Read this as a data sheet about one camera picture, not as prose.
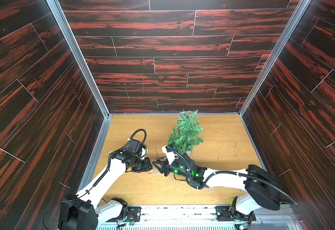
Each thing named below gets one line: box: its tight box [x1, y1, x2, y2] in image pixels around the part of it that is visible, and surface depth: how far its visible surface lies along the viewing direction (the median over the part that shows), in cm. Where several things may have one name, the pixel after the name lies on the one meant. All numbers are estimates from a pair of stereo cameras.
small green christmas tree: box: [167, 109, 204, 156], surface depth 75 cm
